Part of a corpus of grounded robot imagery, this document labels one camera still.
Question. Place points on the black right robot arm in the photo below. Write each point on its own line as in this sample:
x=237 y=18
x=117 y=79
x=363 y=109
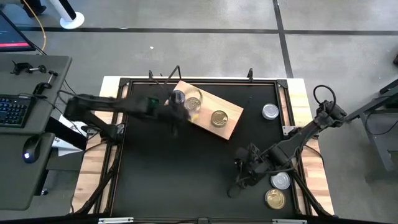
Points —
x=298 y=137

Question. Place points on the person's foot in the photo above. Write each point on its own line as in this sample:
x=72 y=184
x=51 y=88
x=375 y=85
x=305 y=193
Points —
x=34 y=7

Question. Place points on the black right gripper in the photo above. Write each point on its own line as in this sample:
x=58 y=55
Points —
x=258 y=161

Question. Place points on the computer monitor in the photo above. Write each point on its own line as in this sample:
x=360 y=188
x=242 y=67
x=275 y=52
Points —
x=12 y=31

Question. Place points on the black desk clamp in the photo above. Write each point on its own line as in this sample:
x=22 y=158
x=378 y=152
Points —
x=43 y=85
x=23 y=67

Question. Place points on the black keyboard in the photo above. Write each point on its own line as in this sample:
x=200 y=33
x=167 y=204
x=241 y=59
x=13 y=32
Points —
x=14 y=110

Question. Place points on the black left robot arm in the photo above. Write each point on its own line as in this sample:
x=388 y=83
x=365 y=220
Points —
x=102 y=104

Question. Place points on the dark green label tin can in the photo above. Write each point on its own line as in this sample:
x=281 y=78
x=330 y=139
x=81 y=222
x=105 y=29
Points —
x=219 y=118

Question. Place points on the silver table-level camera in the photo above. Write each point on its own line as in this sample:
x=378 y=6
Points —
x=202 y=221

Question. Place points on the silver metal bracket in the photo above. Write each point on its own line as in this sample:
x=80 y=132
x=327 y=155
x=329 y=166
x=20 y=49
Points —
x=289 y=221
x=115 y=220

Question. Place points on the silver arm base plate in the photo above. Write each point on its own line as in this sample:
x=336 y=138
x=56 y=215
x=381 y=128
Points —
x=289 y=130

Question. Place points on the silver lid tin can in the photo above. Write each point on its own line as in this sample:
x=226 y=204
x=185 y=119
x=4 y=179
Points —
x=280 y=181

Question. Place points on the gold lid tin can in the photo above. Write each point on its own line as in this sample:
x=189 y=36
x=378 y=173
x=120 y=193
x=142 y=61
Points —
x=275 y=199

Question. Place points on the pale green label tin can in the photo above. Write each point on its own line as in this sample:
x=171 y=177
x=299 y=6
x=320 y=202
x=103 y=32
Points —
x=270 y=111

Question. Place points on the blue red label tin can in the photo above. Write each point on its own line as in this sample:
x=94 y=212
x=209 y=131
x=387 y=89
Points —
x=193 y=104

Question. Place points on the gray metal stand base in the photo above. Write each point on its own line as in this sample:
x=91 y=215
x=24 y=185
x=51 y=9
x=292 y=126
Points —
x=384 y=146

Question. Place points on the wooden cutting board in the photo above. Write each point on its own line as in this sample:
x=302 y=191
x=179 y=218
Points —
x=217 y=102

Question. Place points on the black table mat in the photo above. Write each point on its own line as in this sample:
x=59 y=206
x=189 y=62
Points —
x=186 y=174

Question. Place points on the black computer mouse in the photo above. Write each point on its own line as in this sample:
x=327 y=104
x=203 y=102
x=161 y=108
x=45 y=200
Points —
x=31 y=149

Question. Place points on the white paper sheet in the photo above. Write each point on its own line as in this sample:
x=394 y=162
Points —
x=62 y=147

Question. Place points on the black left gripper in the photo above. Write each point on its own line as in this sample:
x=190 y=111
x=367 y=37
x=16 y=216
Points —
x=174 y=113

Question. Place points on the white base floor stand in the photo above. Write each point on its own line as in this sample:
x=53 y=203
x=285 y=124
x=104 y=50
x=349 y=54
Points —
x=72 y=20

